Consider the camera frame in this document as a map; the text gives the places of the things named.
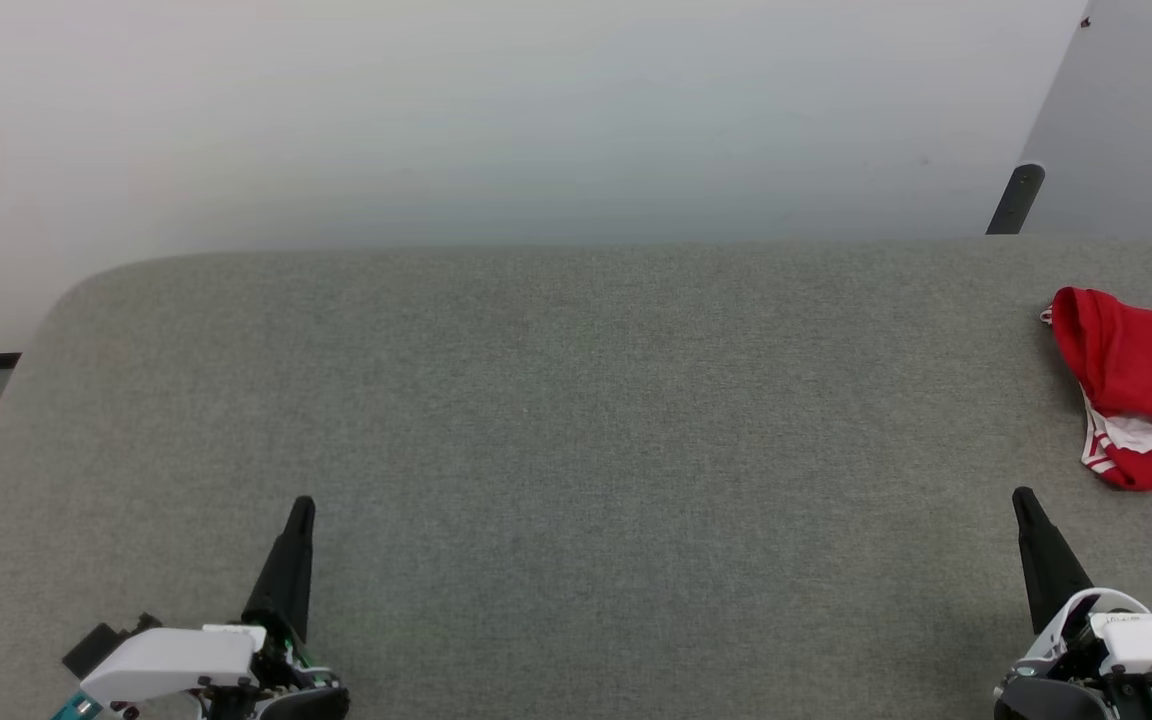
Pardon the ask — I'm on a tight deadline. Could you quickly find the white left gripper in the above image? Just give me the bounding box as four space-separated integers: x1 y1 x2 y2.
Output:
81 496 349 720

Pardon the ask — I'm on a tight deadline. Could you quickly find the red white sports jersey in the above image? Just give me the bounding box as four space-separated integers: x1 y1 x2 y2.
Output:
1040 287 1152 492

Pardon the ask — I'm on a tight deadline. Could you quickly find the black post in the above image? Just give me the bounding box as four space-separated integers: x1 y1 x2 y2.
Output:
986 163 1047 236

